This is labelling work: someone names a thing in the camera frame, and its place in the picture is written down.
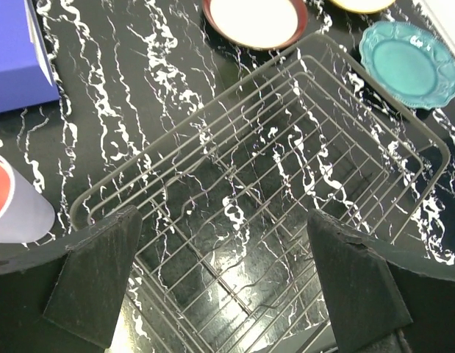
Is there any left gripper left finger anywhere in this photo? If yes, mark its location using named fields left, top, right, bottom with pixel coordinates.
left=0, top=206, right=142, bottom=352

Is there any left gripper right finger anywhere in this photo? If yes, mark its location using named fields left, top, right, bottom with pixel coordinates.
left=307, top=210, right=455, bottom=352

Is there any lilac plastic cup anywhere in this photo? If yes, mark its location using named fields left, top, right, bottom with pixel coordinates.
left=0, top=155, right=55, bottom=243

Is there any teal scalloped plate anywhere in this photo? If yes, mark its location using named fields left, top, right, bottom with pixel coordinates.
left=359, top=21, right=455, bottom=110

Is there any cream floral plate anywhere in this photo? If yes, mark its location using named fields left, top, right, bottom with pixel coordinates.
left=331, top=0, right=395, bottom=14

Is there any red rimmed white plate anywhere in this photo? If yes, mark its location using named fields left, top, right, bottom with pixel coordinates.
left=202, top=1, right=308, bottom=51

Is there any black wire dish rack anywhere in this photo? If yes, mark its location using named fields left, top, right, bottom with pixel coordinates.
left=71, top=35, right=451, bottom=352

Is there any purple-blue ring binder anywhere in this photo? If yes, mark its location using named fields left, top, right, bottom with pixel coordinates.
left=0, top=0, right=60, bottom=113

